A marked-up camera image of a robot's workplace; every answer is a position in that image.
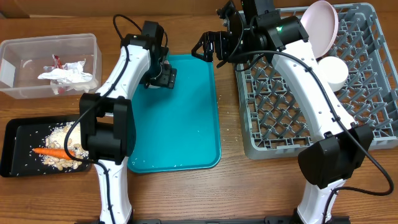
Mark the small white tissue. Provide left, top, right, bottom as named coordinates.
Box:
left=37, top=68, right=98, bottom=92

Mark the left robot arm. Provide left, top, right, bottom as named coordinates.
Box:
left=78, top=21, right=177, bottom=223

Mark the black plastic tray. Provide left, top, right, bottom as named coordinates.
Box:
left=1, top=114, right=91, bottom=177

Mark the white bowl with rice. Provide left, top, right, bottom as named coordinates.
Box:
left=318, top=56, right=349, bottom=92

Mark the white round plate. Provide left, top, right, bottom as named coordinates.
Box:
left=300, top=1, right=338, bottom=58

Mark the red snack wrapper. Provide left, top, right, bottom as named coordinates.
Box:
left=44, top=55, right=63, bottom=73

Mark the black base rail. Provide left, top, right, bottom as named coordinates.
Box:
left=74, top=215, right=351, bottom=224

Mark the grey dishwasher rack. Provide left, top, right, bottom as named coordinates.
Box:
left=236, top=2, right=397, bottom=159

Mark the rice and peanut pile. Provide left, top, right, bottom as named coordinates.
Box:
left=42, top=121, right=91, bottom=171

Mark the orange carrot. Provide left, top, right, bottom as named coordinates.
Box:
left=32, top=148, right=71, bottom=160

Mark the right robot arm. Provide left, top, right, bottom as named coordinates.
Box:
left=192, top=1, right=373, bottom=223

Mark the teal serving tray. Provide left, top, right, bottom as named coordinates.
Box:
left=127, top=54, right=221, bottom=174

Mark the clear plastic bin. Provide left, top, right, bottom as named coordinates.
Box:
left=1, top=34, right=102, bottom=99

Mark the large white tissue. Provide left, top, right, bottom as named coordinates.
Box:
left=62, top=60, right=86, bottom=73

